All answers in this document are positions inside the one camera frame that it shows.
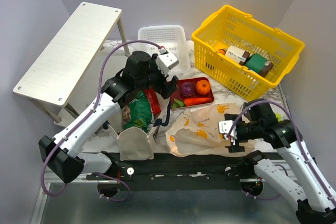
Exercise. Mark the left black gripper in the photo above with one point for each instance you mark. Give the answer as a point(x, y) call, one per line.
point(161, 88)

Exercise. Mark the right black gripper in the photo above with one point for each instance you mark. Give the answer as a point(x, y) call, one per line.
point(234, 145)

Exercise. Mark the purple toy onion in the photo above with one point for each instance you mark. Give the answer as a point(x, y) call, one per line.
point(187, 89)

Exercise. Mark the orange toy carrot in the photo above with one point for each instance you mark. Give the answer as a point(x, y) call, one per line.
point(196, 101)

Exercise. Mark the orange toy pumpkin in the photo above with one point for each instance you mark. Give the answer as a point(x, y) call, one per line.
point(203, 87)

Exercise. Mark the green snack packet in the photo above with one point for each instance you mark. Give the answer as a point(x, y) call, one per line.
point(138, 113)

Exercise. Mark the peach plastic grocery bag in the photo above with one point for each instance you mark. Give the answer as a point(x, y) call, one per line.
point(196, 133)

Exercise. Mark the beige canvas tote bag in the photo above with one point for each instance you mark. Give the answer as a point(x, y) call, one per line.
point(133, 143)

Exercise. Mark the dark toy grape bunch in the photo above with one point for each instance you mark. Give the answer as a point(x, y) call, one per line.
point(177, 104)

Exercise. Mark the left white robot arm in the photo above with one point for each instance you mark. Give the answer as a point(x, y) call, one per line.
point(62, 153)

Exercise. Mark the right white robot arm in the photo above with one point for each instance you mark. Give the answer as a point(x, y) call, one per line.
point(311, 196)

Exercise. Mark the red lacquer tray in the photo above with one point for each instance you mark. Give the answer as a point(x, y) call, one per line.
point(178, 95)

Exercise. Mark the red snack packet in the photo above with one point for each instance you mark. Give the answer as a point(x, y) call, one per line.
point(153, 100)

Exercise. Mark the black green razor box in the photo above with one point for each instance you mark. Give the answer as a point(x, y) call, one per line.
point(278, 117)

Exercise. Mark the white perforated plastic basket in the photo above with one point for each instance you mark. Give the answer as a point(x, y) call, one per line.
point(173, 38)

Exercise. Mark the small orange capped item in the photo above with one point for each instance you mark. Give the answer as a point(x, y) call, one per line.
point(222, 51)

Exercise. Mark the green brown box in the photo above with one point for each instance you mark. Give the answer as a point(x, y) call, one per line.
point(259, 64)

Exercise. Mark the white brown bottle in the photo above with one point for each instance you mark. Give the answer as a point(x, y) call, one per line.
point(237, 55)

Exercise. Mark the yellow shopping basket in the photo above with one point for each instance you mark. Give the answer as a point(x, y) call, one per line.
point(231, 27)

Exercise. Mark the white wooden shelf stand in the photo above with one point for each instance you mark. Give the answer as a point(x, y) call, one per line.
point(52, 78)

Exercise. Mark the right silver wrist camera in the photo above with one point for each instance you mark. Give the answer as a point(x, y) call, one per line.
point(227, 129)

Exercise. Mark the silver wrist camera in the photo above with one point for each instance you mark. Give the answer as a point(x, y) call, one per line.
point(227, 129)
point(166, 62)

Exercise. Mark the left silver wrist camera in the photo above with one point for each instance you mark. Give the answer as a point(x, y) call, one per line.
point(166, 62)

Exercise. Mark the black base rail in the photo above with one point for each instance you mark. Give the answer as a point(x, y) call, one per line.
point(166, 172)

